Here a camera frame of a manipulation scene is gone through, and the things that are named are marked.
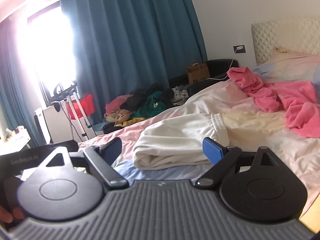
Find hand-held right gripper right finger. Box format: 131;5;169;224
195;137;283;189

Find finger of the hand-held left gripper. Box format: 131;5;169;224
50;140;79;153

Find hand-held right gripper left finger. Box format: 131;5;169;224
37;137;129;189

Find cream pants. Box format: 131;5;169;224
132;113;229;172

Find pile of dark clothes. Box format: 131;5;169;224
122;82;175;112

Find person's left hand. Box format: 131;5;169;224
0;204;24;224

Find white box appliance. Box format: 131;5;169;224
34;105;73;145

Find white desk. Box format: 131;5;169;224
0;127;32;151

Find yellow cloth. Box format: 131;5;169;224
114;117;146;128

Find beige cloth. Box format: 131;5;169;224
105;109;131;123

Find garment steamer stand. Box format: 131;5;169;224
51;80;96;141

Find group of cosmetic bottles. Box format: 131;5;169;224
0;127;28;140

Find red cloth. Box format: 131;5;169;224
67;94;95;120

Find pink cloth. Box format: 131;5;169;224
104;94;134;114

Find pastel bed blanket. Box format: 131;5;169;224
77;79;320;213

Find green cloth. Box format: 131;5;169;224
130;91;167;119

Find white patterned cloth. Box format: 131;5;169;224
171;85;190;103

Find brown paper bag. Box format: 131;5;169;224
185;63;211;84

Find black sofa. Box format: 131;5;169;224
102;59;238;134

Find pink fleece blanket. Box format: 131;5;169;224
227;67;320;138

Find window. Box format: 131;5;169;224
15;1;83;106

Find pastel pillow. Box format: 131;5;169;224
252;47;320;83

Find wide blue curtain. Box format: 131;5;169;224
59;0;208;131

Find cream quilted headboard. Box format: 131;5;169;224
251;17;320;67

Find white charger cable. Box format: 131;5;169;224
207;52;242;81

